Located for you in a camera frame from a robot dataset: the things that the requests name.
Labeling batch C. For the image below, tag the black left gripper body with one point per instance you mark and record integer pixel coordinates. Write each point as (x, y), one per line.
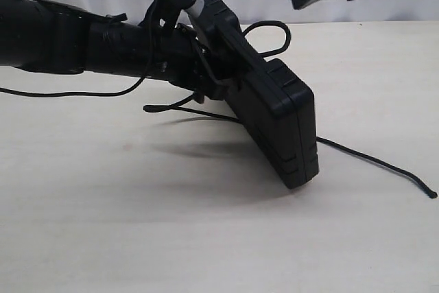
(125, 49)

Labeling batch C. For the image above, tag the black plastic case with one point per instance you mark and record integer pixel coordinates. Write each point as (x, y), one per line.
(275, 106)

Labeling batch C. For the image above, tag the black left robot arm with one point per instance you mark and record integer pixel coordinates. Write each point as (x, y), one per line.
(42, 36)

